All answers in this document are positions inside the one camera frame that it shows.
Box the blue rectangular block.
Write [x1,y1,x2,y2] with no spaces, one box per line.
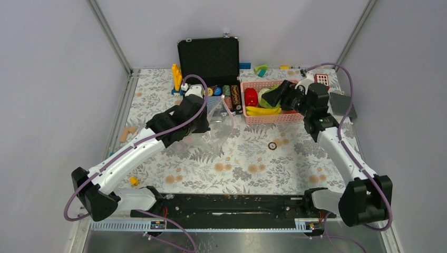
[239,62,251,70]

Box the floral table mat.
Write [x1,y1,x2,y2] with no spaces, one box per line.
[119,69,345,195]

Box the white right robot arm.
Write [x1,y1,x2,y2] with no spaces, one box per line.
[261,80,393,230]

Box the pink plastic basket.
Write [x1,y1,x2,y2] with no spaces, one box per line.
[241,80,304,125]

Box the green arch block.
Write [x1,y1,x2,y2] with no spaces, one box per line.
[254,64,268,74]

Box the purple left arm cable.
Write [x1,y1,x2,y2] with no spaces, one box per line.
[63,74,209,253]

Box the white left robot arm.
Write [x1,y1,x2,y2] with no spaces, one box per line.
[70,94,210,221]

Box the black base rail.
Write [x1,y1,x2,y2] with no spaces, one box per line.
[148,193,328,230]

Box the red bell pepper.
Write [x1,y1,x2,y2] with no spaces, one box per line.
[244,87,258,107]

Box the yellow triangular frame toy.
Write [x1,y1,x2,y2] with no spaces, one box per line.
[171,64,182,90]

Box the teal small block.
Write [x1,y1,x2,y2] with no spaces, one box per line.
[258,69,266,77]

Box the clear pink-dotted zip bag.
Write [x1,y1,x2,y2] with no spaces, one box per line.
[164,95,235,156]

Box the pale green cabbage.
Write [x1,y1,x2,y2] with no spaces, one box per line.
[257,87,277,109]

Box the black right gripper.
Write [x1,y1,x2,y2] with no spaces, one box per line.
[261,80,312,117]

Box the small yellow cube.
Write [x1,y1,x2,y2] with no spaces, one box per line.
[129,177,140,187]

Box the black poker chip case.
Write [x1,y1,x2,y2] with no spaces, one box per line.
[177,36,242,115]

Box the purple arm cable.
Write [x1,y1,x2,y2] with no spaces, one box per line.
[302,62,394,253]
[63,74,209,253]

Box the red grid block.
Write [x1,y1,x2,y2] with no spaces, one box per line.
[314,73,330,89]

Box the tan wooden block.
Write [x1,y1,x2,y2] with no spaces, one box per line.
[119,126,137,143]

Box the grey studded baseplate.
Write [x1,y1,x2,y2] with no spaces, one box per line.
[329,92,351,116]

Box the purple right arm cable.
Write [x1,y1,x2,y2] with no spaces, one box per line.
[302,62,394,253]

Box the blue base block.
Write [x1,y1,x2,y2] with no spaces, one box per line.
[171,89,184,96]

